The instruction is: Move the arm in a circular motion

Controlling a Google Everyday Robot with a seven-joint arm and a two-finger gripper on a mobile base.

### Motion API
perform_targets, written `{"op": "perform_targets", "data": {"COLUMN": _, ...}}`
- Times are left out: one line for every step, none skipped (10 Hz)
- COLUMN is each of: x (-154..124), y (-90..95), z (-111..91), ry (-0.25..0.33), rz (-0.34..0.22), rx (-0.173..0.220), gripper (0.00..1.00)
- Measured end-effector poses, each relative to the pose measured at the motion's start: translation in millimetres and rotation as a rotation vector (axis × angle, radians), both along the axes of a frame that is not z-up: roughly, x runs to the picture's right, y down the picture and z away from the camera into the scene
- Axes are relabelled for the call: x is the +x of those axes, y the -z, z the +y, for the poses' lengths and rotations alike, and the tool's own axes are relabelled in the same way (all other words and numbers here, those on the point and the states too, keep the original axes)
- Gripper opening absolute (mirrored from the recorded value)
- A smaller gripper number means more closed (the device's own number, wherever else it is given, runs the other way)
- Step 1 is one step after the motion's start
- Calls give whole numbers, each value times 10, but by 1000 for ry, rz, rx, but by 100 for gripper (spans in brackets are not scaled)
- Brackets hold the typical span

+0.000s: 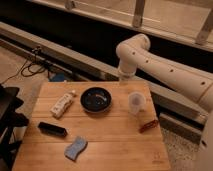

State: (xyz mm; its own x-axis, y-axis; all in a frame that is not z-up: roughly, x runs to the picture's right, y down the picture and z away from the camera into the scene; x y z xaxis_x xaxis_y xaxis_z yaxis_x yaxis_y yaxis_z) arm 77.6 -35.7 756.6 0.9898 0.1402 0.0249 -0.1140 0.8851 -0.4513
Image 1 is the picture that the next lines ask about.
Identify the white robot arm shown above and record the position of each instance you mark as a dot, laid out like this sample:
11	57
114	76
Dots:
134	54

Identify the black round bowl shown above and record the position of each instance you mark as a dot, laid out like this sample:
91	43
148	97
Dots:
95	99

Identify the clear plastic cup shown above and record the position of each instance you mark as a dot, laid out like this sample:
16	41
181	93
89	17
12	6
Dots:
137	102

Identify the white plastic bottle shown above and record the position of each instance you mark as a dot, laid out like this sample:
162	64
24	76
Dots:
62	104

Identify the blue object on floor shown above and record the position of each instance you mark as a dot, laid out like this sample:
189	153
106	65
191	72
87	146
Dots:
57	78

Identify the wooden table board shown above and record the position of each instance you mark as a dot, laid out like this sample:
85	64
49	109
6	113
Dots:
114	141

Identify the red brown small bar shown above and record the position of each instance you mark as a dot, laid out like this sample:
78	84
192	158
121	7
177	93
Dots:
148	126

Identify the black rectangular box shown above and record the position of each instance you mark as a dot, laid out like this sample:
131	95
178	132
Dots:
52	129

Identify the blue sponge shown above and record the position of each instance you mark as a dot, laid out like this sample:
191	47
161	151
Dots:
73	150

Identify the black chair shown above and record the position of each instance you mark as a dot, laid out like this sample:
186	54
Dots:
9	119

